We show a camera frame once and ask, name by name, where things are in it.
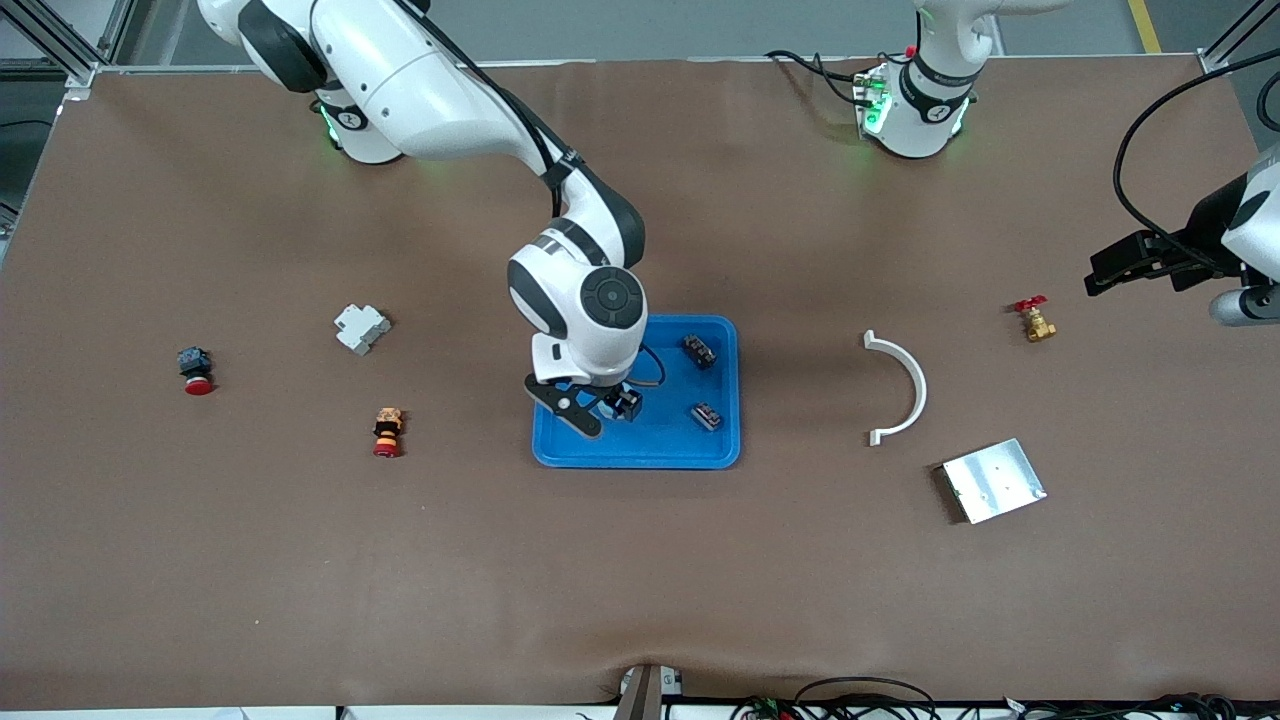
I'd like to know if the aluminium frame post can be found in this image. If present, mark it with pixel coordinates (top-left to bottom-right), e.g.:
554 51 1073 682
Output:
1198 0 1280 79
0 0 136 101

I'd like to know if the white curved plastic bracket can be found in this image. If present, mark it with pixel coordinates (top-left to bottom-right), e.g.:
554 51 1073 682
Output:
863 329 929 447

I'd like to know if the brown table mat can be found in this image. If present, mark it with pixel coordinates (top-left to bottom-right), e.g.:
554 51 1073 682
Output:
0 55 1280 706

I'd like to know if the red emergency stop button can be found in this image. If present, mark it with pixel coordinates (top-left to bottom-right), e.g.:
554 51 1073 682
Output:
177 346 217 397

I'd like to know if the blue plastic tray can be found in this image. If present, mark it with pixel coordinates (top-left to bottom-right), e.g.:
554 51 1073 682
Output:
531 314 742 471

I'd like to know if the grey plastic breaker module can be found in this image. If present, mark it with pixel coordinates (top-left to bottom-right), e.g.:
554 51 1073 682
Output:
333 303 393 357

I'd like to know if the brass valve red handle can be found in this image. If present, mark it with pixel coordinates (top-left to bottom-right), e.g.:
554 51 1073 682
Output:
1012 296 1058 343

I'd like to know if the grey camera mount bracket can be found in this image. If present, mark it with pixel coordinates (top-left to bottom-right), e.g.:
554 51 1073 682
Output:
615 663 686 720

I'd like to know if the black looped cable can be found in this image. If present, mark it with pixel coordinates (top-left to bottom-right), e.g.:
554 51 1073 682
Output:
795 677 938 720

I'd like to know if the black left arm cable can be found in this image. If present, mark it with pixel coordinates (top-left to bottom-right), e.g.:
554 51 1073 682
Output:
1113 48 1280 271

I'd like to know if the black base power cable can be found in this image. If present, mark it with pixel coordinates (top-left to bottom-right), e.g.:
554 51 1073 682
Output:
765 48 871 109

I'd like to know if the silver metal plate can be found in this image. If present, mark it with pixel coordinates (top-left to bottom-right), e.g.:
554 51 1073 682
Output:
937 437 1048 526

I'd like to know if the black cable bundle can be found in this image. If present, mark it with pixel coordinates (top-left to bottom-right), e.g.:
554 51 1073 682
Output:
1000 693 1241 720

